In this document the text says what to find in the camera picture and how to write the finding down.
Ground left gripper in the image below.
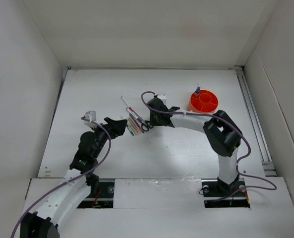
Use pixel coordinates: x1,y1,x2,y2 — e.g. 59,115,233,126
89,118,126,158

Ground white marker purple cap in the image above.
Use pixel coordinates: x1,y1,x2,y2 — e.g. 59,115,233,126
126,107,145,123

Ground white pen red cap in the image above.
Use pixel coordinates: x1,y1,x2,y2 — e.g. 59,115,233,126
121,96,132,111

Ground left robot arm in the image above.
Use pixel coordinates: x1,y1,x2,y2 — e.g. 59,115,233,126
16,111,127,238

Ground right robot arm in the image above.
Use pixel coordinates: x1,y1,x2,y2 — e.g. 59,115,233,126
147,96,242,197

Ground orange highlighter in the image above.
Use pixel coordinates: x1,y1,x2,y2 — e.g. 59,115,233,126
130,118,142,133

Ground orange round organizer container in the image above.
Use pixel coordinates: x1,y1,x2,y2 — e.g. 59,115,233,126
187,90,219,114

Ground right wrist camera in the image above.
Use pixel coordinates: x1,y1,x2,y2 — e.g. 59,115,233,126
156,94,167,105

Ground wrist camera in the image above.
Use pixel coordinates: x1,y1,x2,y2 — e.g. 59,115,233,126
156,94,167,105
81,111,96,124

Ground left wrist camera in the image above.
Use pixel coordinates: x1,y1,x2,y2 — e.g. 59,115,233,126
81,111,96,124

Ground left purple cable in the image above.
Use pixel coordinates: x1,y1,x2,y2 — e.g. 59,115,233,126
10,119,112,238

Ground purple cable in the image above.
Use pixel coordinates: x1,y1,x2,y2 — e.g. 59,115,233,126
141,91,278,203
10,119,112,238

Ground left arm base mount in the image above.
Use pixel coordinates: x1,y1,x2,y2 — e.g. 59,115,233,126
77,179,115,209

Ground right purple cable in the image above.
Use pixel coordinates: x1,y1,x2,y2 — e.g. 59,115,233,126
141,91,278,203

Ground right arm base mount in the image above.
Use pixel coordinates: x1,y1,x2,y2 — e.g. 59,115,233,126
198,179,250,208

